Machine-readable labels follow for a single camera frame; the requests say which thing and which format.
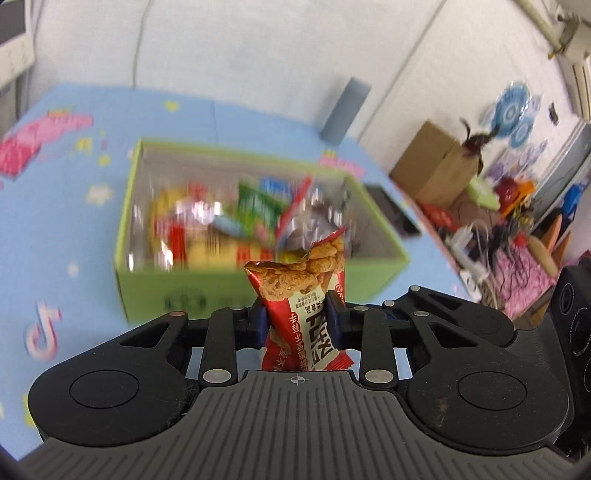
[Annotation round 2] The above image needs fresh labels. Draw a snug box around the red biscuit snack packet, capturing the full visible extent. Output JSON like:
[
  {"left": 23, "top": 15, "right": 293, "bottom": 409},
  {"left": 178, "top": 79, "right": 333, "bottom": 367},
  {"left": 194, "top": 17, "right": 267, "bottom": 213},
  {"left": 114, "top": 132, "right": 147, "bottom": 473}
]
[{"left": 245, "top": 229, "right": 353, "bottom": 371}]

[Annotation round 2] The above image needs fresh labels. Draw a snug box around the yellow red cracker packet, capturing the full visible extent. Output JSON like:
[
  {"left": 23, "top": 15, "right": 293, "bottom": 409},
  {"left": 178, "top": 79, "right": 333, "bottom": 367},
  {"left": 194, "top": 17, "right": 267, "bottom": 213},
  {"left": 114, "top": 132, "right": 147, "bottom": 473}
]
[{"left": 186, "top": 230, "right": 276, "bottom": 270}]

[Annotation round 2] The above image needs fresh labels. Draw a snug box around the green pea snack packet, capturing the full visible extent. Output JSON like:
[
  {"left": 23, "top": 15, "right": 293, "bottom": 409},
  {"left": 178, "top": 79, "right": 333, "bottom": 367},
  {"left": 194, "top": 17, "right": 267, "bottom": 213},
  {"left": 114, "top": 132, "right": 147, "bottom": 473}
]
[{"left": 212, "top": 182, "right": 288, "bottom": 245}]

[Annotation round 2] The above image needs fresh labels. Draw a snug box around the dark red dates packet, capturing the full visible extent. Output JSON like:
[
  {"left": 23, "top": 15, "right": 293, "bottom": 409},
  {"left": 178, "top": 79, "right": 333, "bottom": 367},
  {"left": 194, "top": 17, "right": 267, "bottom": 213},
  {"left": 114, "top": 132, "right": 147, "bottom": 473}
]
[{"left": 273, "top": 176, "right": 369, "bottom": 262}]

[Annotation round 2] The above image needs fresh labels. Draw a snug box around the clear galette chip bag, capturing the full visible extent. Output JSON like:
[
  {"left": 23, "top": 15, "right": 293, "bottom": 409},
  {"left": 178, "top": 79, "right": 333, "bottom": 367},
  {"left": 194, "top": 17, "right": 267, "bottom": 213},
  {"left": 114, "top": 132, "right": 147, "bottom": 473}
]
[{"left": 147, "top": 181, "right": 216, "bottom": 271}]

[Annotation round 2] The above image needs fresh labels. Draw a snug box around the blue cookie snack packet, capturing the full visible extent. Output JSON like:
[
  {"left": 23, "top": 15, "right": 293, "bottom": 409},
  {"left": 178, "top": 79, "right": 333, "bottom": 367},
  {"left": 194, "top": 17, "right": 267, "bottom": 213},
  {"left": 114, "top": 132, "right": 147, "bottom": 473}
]
[{"left": 259, "top": 177, "right": 294, "bottom": 202}]

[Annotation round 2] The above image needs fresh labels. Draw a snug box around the white power strip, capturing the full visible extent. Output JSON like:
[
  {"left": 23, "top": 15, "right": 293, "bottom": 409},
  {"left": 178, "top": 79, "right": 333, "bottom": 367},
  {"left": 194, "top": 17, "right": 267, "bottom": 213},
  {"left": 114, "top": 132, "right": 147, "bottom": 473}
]
[{"left": 445, "top": 226, "right": 491, "bottom": 302}]

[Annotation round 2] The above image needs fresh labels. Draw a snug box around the black smartphone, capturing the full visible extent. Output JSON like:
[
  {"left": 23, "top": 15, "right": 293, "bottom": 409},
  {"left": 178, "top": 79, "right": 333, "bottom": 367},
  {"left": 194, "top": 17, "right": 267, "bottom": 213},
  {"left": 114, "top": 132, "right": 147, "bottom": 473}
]
[{"left": 365, "top": 184, "right": 422, "bottom": 238}]

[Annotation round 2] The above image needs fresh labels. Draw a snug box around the green cardboard box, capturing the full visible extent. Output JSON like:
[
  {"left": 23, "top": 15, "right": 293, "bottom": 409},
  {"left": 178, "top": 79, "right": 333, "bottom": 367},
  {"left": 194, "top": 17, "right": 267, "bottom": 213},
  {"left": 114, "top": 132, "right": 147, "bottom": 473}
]
[{"left": 114, "top": 139, "right": 410, "bottom": 323}]

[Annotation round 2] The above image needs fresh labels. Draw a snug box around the brown cardboard box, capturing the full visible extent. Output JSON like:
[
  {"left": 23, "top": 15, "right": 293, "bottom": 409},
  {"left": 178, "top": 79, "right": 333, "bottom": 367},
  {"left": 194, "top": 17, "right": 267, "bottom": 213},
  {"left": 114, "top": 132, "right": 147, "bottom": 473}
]
[{"left": 389, "top": 120, "right": 479, "bottom": 208}]

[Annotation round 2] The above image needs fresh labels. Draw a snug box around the light green tissue box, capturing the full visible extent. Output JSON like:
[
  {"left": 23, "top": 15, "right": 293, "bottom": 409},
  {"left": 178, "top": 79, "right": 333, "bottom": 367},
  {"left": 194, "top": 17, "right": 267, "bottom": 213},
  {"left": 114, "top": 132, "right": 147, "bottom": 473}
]
[{"left": 466, "top": 176, "right": 501, "bottom": 211}]

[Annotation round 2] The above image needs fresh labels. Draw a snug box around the dark dried plant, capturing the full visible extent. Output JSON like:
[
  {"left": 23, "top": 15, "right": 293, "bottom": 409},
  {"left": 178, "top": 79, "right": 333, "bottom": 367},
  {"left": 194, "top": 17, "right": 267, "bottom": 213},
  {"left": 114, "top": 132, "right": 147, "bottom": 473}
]
[{"left": 460, "top": 118, "right": 500, "bottom": 175}]

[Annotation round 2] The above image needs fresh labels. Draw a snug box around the grey cylindrical bottle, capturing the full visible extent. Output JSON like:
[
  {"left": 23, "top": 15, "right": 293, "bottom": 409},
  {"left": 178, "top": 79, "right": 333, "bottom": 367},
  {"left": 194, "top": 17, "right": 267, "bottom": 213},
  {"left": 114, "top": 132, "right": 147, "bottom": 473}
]
[{"left": 320, "top": 77, "right": 372, "bottom": 146}]

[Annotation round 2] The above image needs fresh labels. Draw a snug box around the blue paper fan decoration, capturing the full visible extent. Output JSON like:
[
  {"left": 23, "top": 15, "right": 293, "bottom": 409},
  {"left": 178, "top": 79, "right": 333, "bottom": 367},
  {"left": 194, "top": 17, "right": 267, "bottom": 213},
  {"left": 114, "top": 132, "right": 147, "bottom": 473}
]
[{"left": 480, "top": 82, "right": 542, "bottom": 149}]

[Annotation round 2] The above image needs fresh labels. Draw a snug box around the blue cartoon tablecloth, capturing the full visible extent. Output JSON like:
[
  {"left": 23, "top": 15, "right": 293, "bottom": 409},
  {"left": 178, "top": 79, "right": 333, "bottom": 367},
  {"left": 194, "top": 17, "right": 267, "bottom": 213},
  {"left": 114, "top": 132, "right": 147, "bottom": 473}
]
[{"left": 0, "top": 82, "right": 477, "bottom": 462}]

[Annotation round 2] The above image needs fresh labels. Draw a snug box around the white water dispenser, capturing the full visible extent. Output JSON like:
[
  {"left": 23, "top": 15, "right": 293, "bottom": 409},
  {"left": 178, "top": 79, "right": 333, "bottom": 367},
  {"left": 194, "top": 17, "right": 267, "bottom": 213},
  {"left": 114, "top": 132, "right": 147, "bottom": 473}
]
[{"left": 0, "top": 0, "right": 35, "bottom": 135}]

